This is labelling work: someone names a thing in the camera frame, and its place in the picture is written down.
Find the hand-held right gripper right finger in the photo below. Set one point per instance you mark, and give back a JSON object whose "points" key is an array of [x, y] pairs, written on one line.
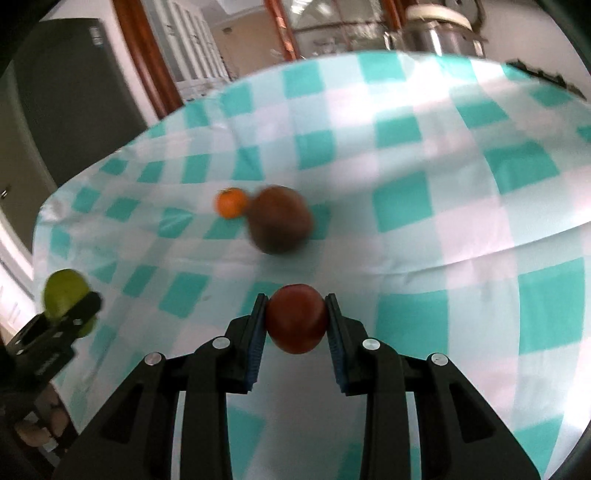
{"points": [[337, 344]]}

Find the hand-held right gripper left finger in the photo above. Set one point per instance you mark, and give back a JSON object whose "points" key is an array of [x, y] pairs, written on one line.
{"points": [[256, 344]]}

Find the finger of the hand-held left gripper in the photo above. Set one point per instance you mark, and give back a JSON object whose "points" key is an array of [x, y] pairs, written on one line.
{"points": [[83, 309]]}

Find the light green round citrus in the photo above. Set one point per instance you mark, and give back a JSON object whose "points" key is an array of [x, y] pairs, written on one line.
{"points": [[62, 287]]}

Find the large red tomato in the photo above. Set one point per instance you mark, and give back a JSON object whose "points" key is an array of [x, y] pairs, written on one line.
{"points": [[295, 318]]}

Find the person's left hand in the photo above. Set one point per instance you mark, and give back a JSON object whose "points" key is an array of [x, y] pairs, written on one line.
{"points": [[34, 431]]}

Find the red-brown mango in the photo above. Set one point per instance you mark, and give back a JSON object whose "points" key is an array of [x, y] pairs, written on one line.
{"points": [[279, 220]]}

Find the teal white checkered tablecloth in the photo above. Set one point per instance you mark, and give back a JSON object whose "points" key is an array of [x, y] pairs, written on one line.
{"points": [[415, 230]]}

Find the orange tangerine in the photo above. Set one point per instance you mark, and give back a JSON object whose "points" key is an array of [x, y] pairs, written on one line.
{"points": [[231, 203]]}

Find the dark grey refrigerator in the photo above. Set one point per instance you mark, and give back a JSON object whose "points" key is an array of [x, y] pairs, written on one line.
{"points": [[69, 92]]}

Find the white louvered cabinet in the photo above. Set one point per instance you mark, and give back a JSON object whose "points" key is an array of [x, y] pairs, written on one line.
{"points": [[194, 50]]}

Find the wooden glass cabinet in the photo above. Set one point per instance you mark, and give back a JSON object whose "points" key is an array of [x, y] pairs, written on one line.
{"points": [[281, 27]]}

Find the metal pot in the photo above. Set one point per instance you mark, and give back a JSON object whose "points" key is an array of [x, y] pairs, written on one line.
{"points": [[438, 39]]}

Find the black ridged object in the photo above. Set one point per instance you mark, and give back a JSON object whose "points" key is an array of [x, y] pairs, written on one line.
{"points": [[549, 76]]}

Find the wooden door frame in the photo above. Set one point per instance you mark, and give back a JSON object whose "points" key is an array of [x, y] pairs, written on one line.
{"points": [[147, 60]]}

